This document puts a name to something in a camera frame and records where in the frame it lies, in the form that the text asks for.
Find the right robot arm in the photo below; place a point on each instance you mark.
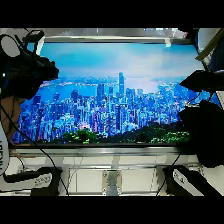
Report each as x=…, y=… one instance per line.
x=203, y=81

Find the black garment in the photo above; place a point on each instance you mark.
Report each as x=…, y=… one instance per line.
x=206, y=133
x=23, y=85

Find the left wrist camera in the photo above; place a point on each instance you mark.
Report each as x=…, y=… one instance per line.
x=34, y=35

